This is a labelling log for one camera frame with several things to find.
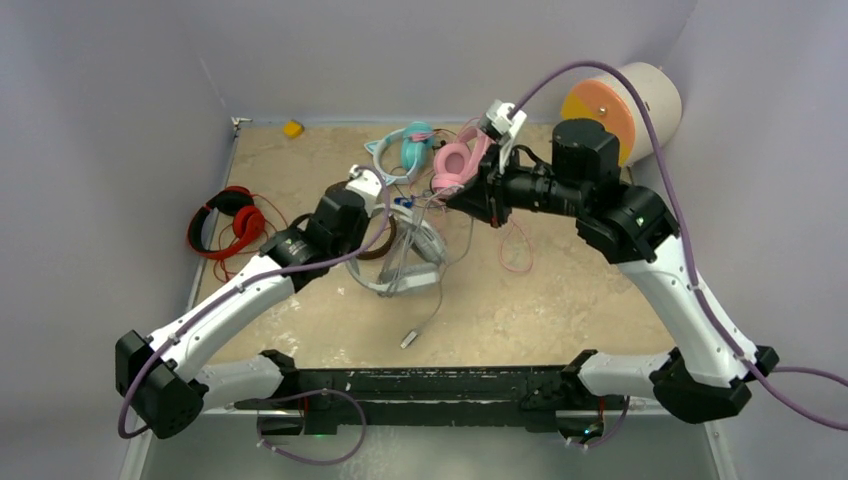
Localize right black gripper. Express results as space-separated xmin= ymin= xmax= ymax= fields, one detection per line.
xmin=449 ymin=140 xmax=590 ymax=230

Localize pink headphones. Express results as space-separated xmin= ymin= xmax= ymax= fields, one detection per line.
xmin=430 ymin=117 xmax=535 ymax=276

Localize brown silver headphones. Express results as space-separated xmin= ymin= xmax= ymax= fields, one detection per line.
xmin=290 ymin=181 xmax=398 ymax=260

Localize white grey headphones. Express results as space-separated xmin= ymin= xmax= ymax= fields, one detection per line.
xmin=345 ymin=202 xmax=475 ymax=351

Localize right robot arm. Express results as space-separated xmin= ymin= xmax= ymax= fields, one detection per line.
xmin=447 ymin=118 xmax=779 ymax=424

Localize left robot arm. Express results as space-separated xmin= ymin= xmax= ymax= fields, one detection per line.
xmin=114 ymin=179 xmax=386 ymax=440

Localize teal cat ear headphones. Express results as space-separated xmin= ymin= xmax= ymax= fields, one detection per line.
xmin=363 ymin=121 xmax=435 ymax=186

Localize red black headphones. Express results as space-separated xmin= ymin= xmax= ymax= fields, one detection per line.
xmin=186 ymin=186 xmax=289 ymax=283

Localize small yellow block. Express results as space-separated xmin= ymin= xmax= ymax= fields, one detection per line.
xmin=281 ymin=120 xmax=305 ymax=139

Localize round pastel drawer cabinet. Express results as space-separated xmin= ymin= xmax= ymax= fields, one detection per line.
xmin=560 ymin=62 xmax=682 ymax=167

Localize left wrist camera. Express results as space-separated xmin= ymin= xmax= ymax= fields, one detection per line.
xmin=344 ymin=165 xmax=385 ymax=210

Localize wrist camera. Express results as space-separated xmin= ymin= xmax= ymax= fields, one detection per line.
xmin=344 ymin=165 xmax=385 ymax=210
xmin=478 ymin=100 xmax=527 ymax=174

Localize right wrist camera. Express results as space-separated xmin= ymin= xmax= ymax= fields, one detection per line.
xmin=478 ymin=100 xmax=527 ymax=174

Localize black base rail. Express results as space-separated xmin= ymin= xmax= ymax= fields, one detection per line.
xmin=231 ymin=354 xmax=631 ymax=439

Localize aluminium frame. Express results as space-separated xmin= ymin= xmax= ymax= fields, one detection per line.
xmin=115 ymin=119 xmax=755 ymax=439

